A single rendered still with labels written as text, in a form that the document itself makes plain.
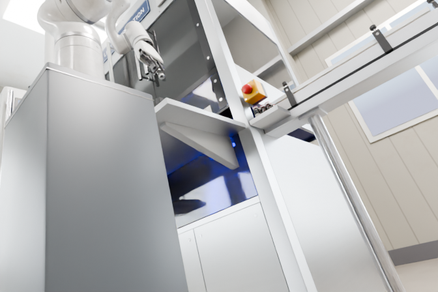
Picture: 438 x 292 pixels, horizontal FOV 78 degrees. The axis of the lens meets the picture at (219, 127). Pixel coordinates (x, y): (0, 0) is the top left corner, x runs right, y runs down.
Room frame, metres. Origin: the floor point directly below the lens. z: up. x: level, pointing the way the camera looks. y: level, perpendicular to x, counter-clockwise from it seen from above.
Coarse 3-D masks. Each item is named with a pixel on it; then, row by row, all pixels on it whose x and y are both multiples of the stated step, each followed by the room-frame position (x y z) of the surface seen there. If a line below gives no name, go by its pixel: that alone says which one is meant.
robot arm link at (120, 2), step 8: (112, 0) 0.74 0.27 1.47; (120, 0) 0.75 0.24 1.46; (128, 0) 0.77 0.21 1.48; (112, 8) 0.75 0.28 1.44; (120, 8) 0.77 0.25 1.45; (112, 16) 0.77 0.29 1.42; (112, 24) 0.79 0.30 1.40; (112, 32) 0.80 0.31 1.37; (112, 40) 0.82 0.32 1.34; (120, 40) 0.83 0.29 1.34; (120, 48) 0.85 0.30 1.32; (128, 48) 0.87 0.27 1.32
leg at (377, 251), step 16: (320, 112) 0.97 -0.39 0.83; (320, 128) 0.98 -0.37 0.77; (320, 144) 1.00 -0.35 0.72; (336, 160) 0.98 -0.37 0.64; (336, 176) 0.99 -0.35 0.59; (352, 192) 0.98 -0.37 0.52; (352, 208) 0.99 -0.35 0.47; (368, 224) 0.98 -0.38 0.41; (368, 240) 0.99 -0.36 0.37; (384, 256) 0.98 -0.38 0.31; (384, 272) 0.98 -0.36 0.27; (400, 288) 0.98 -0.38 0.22
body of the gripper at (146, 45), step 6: (138, 42) 0.81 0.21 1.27; (144, 42) 0.81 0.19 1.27; (150, 42) 0.84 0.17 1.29; (138, 48) 0.80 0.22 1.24; (144, 48) 0.79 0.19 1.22; (150, 48) 0.82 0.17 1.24; (138, 54) 0.80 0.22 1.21; (150, 54) 0.80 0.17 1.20; (156, 54) 0.85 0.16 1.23; (144, 60) 0.82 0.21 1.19
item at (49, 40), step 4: (48, 36) 1.31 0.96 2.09; (52, 36) 1.32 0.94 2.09; (44, 40) 1.32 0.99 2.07; (48, 40) 1.31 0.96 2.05; (52, 40) 1.32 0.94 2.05; (44, 44) 1.32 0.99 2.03; (48, 44) 1.31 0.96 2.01; (52, 44) 1.32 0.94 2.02; (44, 48) 1.31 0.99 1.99; (48, 48) 1.31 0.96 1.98; (52, 48) 1.32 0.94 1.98; (44, 52) 1.31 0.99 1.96; (48, 52) 1.31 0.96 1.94; (52, 52) 1.32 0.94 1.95; (44, 56) 1.31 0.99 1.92; (48, 56) 1.31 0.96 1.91; (52, 56) 1.32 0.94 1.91; (44, 60) 1.31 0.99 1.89; (48, 60) 1.31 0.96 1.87; (52, 60) 1.32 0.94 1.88; (44, 64) 1.31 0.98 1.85
